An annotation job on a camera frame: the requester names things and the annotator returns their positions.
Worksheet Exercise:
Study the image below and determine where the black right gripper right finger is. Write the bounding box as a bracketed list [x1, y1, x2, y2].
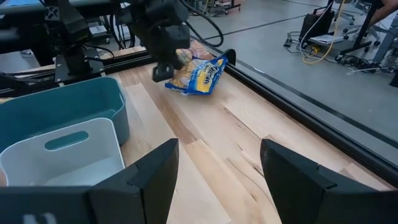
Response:
[260, 138, 398, 224]

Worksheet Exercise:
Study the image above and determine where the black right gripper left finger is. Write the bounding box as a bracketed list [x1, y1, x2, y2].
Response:
[0, 138, 180, 224]

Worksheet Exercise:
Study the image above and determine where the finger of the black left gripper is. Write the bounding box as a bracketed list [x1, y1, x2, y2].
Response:
[222, 49, 236, 66]
[151, 62, 175, 83]

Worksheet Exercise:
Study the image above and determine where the red Maruchan noodle packet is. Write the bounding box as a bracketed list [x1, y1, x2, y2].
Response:
[188, 39, 216, 62]

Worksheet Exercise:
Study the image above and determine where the blue Maruchan noodle packet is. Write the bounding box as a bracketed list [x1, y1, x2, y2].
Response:
[164, 55, 229, 96]

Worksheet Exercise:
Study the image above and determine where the rolling cart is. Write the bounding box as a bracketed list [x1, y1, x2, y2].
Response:
[205, 0, 242, 16]

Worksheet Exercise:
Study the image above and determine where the white plastic bin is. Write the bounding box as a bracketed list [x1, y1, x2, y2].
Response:
[0, 117, 126, 187]

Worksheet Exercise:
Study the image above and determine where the black box on floor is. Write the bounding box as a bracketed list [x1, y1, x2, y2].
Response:
[299, 7, 335, 47]

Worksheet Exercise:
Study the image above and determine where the white flat board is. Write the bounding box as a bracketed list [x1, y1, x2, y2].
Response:
[308, 34, 345, 46]

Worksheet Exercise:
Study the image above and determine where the teal plastic bin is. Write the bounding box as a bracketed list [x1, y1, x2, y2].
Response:
[0, 77, 131, 153]

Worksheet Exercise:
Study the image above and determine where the black desk stand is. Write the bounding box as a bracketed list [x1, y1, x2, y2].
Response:
[335, 0, 385, 60]

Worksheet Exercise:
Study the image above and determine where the person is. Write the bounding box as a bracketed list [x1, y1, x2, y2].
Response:
[368, 0, 398, 27]

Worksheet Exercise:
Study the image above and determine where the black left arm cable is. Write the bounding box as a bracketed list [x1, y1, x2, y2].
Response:
[178, 0, 224, 48]

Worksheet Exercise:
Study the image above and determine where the black table frame rail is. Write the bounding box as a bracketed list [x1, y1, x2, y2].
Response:
[0, 46, 398, 189]

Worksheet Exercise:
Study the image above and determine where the yellow floor cable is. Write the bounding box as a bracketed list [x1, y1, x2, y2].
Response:
[300, 0, 346, 65]

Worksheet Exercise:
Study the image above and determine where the black floor cable bundle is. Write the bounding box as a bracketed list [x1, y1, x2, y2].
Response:
[335, 54, 398, 74]

